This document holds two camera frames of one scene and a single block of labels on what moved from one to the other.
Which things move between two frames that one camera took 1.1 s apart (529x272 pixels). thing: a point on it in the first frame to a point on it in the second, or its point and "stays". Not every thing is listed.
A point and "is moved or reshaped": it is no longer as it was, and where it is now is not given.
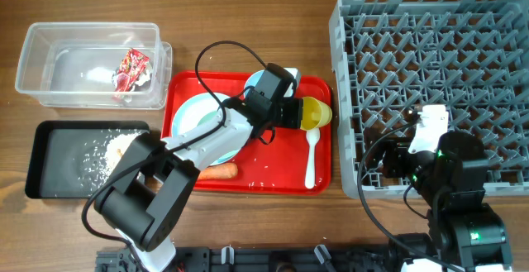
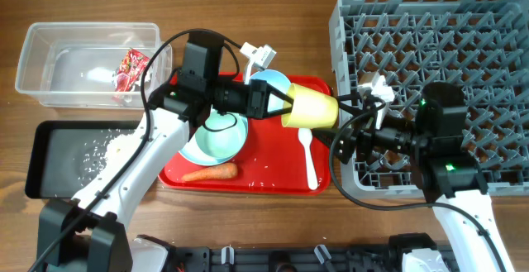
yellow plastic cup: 315,113 is moved or reshaped
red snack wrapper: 133,66 stays
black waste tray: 67,158 stays
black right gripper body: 388,156 to 347,146
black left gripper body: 294,113 to 256,98
